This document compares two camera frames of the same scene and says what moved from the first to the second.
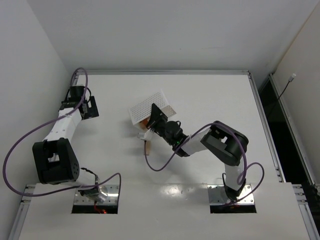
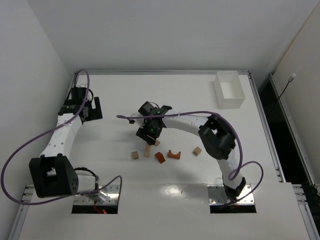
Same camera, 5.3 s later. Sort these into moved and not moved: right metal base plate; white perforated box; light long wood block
Moved: white perforated box
Not moved: light long wood block; right metal base plate
